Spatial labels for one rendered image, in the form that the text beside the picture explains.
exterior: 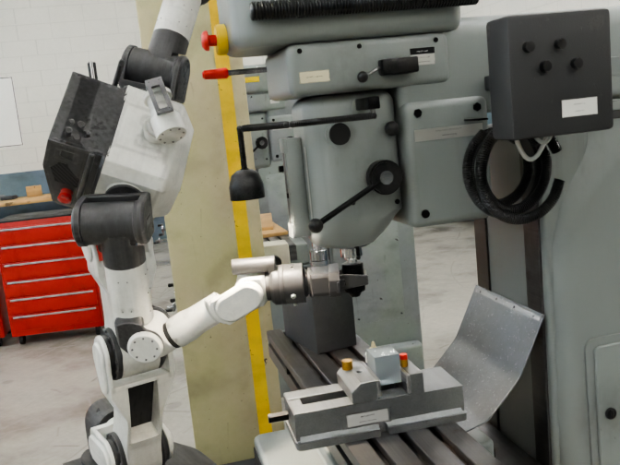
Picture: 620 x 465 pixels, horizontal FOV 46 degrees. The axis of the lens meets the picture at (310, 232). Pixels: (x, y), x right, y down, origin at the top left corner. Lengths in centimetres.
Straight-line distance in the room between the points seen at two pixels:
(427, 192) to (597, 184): 35
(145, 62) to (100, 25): 879
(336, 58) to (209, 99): 184
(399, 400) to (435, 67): 67
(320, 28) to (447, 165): 38
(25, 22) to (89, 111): 900
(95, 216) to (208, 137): 173
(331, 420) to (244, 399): 205
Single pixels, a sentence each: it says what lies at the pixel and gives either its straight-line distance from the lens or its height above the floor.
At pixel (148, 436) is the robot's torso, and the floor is 75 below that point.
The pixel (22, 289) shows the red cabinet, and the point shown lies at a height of 46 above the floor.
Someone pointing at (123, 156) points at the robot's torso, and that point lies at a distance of 165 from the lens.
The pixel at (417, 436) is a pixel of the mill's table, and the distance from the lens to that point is 148.
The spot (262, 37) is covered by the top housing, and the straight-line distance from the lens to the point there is 143.
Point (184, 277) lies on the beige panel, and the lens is 331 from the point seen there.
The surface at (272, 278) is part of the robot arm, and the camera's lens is 159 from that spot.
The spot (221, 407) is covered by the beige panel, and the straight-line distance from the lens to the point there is 350.
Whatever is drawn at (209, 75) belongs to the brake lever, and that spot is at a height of 170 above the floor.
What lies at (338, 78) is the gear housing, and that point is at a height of 166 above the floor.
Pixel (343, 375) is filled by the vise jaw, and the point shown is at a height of 106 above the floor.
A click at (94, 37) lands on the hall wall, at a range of 1060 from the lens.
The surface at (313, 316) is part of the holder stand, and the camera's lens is 195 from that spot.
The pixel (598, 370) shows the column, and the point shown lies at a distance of 170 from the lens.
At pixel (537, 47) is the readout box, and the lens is 135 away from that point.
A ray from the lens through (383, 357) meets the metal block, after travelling 148.
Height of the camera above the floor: 160
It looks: 9 degrees down
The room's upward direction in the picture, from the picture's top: 6 degrees counter-clockwise
